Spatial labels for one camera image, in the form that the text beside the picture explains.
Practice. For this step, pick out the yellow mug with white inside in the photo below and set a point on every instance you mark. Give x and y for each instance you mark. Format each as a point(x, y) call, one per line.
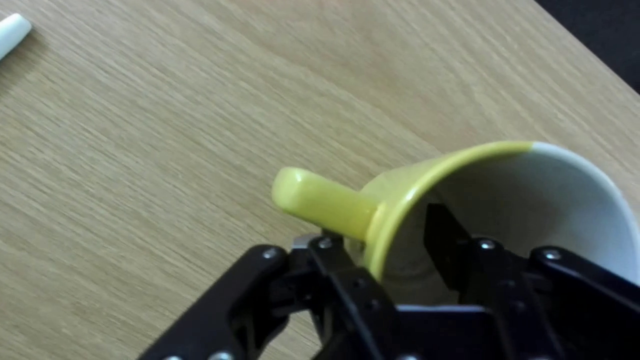
point(321, 203)

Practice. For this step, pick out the white marker with black cap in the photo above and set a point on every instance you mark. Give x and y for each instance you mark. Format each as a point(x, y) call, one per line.
point(10, 32)

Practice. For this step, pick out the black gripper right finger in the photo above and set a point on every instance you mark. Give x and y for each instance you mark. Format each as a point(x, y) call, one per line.
point(520, 306)

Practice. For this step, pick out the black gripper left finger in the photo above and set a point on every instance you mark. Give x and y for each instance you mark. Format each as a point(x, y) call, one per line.
point(332, 301)

